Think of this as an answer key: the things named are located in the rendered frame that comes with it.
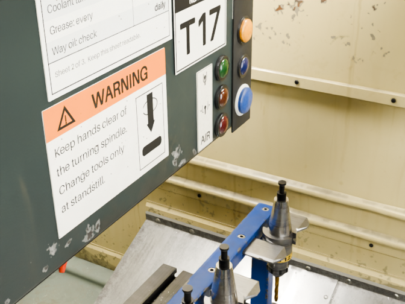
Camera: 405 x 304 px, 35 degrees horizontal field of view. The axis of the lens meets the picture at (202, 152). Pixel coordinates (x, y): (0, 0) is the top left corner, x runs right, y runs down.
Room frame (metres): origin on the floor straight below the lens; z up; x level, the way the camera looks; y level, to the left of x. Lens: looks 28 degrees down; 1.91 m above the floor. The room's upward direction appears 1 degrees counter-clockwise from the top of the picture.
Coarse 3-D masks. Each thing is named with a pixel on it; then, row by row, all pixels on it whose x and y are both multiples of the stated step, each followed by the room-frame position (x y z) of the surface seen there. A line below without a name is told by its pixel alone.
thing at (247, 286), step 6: (234, 276) 0.87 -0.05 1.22; (240, 276) 0.87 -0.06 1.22; (240, 282) 0.86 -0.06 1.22; (246, 282) 0.86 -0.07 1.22; (252, 282) 0.86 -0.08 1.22; (258, 282) 0.86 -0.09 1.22; (240, 288) 0.84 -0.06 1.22; (246, 288) 0.84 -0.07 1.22; (252, 288) 0.84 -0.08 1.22; (258, 288) 0.84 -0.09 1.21; (246, 294) 0.83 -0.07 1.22; (252, 294) 0.83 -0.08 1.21
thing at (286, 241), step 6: (264, 228) 1.00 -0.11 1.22; (294, 228) 1.00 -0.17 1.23; (264, 234) 0.98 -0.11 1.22; (270, 234) 0.98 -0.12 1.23; (294, 234) 0.99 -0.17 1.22; (264, 240) 0.99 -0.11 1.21; (270, 240) 0.97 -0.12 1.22; (276, 240) 0.97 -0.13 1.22; (282, 240) 0.96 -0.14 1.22; (288, 240) 0.97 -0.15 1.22; (294, 240) 0.99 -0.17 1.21; (288, 246) 0.97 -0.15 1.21
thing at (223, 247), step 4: (224, 244) 0.81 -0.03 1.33; (220, 248) 0.80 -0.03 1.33; (224, 248) 0.80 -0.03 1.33; (228, 248) 0.80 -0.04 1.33; (224, 252) 0.80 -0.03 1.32; (220, 256) 0.81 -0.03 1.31; (224, 256) 0.80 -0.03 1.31; (228, 256) 0.81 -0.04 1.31; (220, 260) 0.80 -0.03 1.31; (224, 260) 0.80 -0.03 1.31; (228, 260) 0.80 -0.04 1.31; (220, 264) 0.80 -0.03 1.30; (224, 264) 0.80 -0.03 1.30; (228, 264) 0.80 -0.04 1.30
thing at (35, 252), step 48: (0, 0) 0.39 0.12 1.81; (0, 48) 0.38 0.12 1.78; (0, 96) 0.38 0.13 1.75; (192, 96) 0.58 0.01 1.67; (0, 144) 0.37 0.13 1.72; (192, 144) 0.58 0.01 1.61; (0, 192) 0.37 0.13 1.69; (48, 192) 0.40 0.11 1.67; (144, 192) 0.51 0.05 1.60; (0, 240) 0.36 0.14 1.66; (48, 240) 0.40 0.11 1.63; (0, 288) 0.35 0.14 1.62
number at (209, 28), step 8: (216, 0) 0.62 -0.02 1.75; (200, 8) 0.59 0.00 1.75; (208, 8) 0.61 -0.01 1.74; (216, 8) 0.62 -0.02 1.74; (200, 16) 0.59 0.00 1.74; (208, 16) 0.61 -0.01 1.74; (216, 16) 0.62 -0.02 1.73; (200, 24) 0.59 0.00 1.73; (208, 24) 0.61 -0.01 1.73; (216, 24) 0.62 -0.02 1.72; (200, 32) 0.59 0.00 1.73; (208, 32) 0.61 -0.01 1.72; (216, 32) 0.62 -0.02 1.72; (200, 40) 0.59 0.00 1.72; (208, 40) 0.61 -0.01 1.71; (216, 40) 0.62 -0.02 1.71; (200, 48) 0.59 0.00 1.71; (208, 48) 0.61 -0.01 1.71
